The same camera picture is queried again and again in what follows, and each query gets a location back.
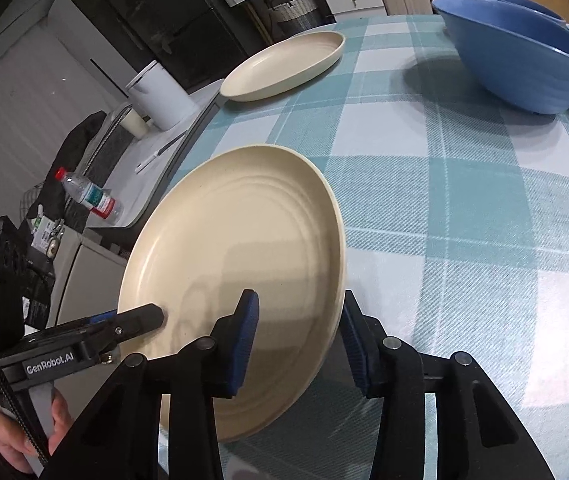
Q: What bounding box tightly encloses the black cabinet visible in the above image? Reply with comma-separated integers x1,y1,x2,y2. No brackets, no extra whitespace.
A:
62,0,265,93

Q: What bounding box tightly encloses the grey side cabinet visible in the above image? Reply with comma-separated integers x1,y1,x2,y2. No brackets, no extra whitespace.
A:
44,82,225,331

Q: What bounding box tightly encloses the black bag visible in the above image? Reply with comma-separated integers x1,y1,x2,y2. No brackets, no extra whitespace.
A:
24,110,125,233

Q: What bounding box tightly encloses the small cream cup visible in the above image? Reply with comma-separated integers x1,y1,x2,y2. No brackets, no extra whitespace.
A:
118,110,148,137

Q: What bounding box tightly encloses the cream round plate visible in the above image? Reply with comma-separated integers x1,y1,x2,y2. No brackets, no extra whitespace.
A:
117,145,348,443
219,30,346,102

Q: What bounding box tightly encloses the teal checked tablecloth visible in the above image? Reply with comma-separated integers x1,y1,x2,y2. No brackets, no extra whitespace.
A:
157,12,569,480

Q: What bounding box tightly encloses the person's left hand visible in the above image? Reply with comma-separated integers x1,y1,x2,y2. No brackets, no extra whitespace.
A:
0,387,72,476

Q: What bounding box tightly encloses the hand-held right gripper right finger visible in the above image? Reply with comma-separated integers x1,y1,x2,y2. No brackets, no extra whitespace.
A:
341,290,558,480

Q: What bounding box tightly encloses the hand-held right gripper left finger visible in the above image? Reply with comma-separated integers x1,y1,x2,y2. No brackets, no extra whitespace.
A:
39,288,261,480

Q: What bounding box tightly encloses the black and white pen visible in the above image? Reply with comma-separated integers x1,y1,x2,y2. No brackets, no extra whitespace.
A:
136,132,185,173

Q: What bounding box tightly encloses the clear plastic water bottle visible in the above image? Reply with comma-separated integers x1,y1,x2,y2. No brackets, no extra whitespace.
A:
55,167,124,225

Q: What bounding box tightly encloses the woven laundry basket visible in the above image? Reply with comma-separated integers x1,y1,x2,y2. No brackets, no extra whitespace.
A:
269,0,325,36

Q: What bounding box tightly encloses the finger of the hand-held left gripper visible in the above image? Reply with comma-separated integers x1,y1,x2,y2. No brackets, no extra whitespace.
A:
72,304,166,363

